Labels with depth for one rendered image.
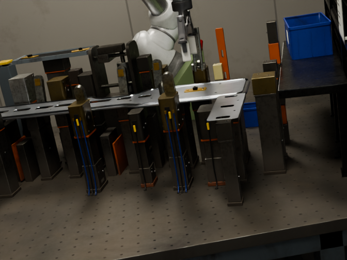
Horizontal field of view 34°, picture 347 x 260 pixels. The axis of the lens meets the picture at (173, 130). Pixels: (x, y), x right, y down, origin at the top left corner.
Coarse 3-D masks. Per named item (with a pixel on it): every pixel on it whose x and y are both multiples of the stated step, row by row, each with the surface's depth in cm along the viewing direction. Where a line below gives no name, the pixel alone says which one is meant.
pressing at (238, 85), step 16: (224, 80) 220; (240, 80) 217; (112, 96) 226; (128, 96) 223; (192, 96) 206; (208, 96) 203; (16, 112) 229; (32, 112) 224; (48, 112) 221; (64, 112) 218
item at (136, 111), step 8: (136, 112) 201; (144, 112) 206; (136, 120) 201; (144, 120) 205; (136, 128) 202; (144, 128) 204; (136, 136) 203; (144, 136) 203; (136, 144) 205; (144, 144) 205; (144, 152) 206; (144, 160) 207; (144, 168) 208; (152, 168) 210; (144, 176) 207; (152, 176) 209; (144, 184) 209; (152, 184) 208
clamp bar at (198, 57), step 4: (196, 28) 222; (196, 32) 223; (196, 36) 223; (196, 40) 224; (196, 44) 224; (200, 44) 224; (200, 48) 223; (200, 52) 223; (196, 56) 225; (200, 56) 223; (200, 60) 224; (196, 64) 226; (200, 64) 224; (196, 68) 226
